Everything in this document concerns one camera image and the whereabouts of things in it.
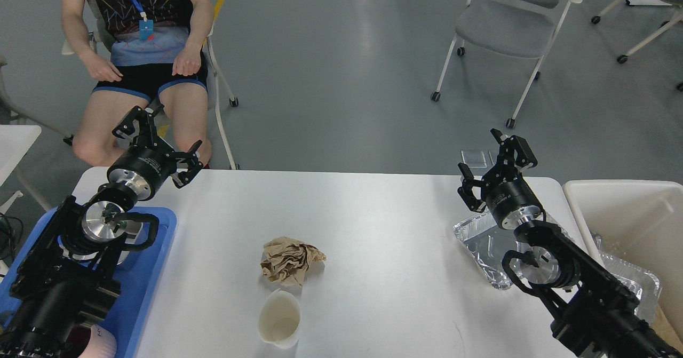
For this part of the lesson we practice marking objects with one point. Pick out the white chair under person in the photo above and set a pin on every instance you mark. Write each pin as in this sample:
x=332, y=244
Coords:
x=216, y=80

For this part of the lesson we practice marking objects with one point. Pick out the grey chair far left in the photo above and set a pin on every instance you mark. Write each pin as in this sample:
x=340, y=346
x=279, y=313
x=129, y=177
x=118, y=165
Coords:
x=20, y=115

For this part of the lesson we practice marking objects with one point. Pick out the white plastic bin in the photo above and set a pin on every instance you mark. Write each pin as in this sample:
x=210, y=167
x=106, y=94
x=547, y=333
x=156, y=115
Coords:
x=644, y=220

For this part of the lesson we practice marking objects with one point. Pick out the pink mug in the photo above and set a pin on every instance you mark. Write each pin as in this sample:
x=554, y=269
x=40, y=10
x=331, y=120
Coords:
x=101, y=343

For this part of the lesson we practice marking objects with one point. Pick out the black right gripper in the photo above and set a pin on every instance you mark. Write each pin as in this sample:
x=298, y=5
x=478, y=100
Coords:
x=512, y=203

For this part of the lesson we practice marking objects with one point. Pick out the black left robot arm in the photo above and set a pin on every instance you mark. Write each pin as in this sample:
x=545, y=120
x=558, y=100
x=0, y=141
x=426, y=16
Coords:
x=67, y=276

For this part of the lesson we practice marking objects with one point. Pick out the stainless steel tray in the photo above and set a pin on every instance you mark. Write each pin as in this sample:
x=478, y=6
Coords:
x=131, y=231

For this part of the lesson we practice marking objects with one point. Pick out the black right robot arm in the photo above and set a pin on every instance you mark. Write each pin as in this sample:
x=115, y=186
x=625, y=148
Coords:
x=593, y=312

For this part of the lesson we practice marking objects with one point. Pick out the aluminium foil tray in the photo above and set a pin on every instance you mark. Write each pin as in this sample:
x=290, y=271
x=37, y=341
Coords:
x=488, y=244

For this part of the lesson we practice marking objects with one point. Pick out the foil tray in bin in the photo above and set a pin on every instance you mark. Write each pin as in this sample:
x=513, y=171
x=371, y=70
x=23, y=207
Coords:
x=642, y=282

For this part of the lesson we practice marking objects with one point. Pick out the blue plastic tray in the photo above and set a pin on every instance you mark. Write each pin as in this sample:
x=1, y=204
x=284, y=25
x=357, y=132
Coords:
x=138, y=275

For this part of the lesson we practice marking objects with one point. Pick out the white plastic cup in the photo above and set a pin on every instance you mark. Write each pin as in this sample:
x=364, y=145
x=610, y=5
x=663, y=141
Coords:
x=279, y=320

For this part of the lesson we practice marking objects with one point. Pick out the clear floor plate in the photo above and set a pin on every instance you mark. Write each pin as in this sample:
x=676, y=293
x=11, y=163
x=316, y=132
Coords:
x=493, y=155
x=475, y=158

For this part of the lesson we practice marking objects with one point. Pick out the crumpled brown paper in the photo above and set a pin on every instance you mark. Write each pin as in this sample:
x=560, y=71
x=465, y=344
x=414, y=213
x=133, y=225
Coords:
x=287, y=260

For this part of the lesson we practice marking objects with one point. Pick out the grey chair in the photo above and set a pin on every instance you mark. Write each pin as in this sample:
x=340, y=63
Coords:
x=523, y=29
x=20, y=115

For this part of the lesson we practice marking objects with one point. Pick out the white side table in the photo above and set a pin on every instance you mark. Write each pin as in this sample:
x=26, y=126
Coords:
x=16, y=140

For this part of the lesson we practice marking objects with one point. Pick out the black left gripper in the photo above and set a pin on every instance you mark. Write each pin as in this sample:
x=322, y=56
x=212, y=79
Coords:
x=145, y=169

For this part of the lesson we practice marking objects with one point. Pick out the seated person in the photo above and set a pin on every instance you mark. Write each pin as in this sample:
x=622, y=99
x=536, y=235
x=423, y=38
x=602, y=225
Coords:
x=138, y=51

